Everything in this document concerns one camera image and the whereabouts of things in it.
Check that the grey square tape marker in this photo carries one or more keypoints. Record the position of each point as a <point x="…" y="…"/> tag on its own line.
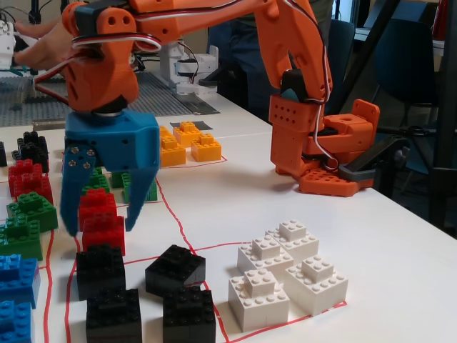
<point x="206" y="125"/>

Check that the red lego block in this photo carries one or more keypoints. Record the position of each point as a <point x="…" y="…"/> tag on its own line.
<point x="103" y="236"/>
<point x="23" y="168"/>
<point x="35" y="189"/>
<point x="98" y="205"/>

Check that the bare human hand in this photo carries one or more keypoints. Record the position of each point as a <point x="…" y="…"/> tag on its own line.
<point x="43" y="50"/>

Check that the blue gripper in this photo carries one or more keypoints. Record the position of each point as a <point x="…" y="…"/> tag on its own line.
<point x="119" y="143"/>

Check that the grey lego baseplate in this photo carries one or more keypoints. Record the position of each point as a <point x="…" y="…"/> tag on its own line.
<point x="157" y="100"/>

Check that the green lego block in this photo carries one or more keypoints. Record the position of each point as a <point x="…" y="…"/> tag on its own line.
<point x="18" y="237"/>
<point x="96" y="182"/>
<point x="119" y="179"/>
<point x="151" y="194"/>
<point x="32" y="211"/>

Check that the yellow lego block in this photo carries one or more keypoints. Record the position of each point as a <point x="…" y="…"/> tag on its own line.
<point x="165" y="131"/>
<point x="172" y="153"/>
<point x="187" y="130"/>
<point x="206" y="147"/>

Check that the black lego block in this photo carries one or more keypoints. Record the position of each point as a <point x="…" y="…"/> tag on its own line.
<point x="114" y="318"/>
<point x="30" y="137"/>
<point x="175" y="268"/>
<point x="189" y="318"/>
<point x="101" y="275"/>
<point x="2" y="154"/>
<point x="35" y="156"/>

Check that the blue lego block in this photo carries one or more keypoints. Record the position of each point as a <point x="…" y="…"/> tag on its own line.
<point x="14" y="321"/>
<point x="18" y="282"/>

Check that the black grey table clamp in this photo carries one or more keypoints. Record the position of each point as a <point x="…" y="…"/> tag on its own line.
<point x="357" y="173"/>

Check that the dark blue chair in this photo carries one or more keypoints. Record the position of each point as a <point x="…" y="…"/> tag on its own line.
<point x="403" y="82"/>
<point x="342" y="53"/>

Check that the white robot part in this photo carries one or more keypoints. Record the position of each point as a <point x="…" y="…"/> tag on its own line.
<point x="5" y="39"/>

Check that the white lego block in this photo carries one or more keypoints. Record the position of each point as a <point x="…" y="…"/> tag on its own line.
<point x="260" y="255"/>
<point x="257" y="303"/>
<point x="296" y="239"/>
<point x="317" y="286"/>

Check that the grey duct tape strip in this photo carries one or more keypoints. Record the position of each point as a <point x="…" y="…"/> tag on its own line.
<point x="199" y="104"/>
<point x="50" y="125"/>

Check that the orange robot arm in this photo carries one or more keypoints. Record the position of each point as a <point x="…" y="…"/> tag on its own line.
<point x="296" y="135"/>

